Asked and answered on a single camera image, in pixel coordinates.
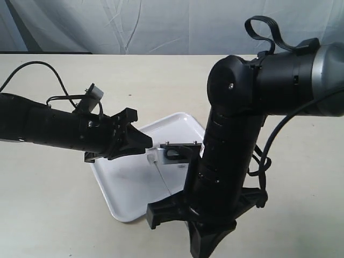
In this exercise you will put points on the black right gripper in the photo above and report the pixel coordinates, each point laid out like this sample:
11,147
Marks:
206,230

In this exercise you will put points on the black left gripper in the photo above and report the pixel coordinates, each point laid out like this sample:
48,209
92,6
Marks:
116,137

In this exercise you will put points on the thin metal skewer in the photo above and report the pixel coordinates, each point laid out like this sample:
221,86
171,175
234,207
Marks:
166,186

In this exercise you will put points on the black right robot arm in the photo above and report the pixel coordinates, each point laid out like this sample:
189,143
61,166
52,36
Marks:
227,173

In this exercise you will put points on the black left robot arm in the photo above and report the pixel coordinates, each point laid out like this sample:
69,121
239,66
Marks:
28,121

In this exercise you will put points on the white plastic tray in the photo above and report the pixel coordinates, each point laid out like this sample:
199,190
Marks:
129,183

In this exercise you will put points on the grey fabric backdrop curtain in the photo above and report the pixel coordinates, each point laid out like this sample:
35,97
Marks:
160,27

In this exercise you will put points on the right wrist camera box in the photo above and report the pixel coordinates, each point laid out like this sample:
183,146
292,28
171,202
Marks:
178,153

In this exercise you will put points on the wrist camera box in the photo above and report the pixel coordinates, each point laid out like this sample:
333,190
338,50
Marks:
178,153
89,100

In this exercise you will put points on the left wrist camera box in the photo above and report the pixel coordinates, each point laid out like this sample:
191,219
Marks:
89,100

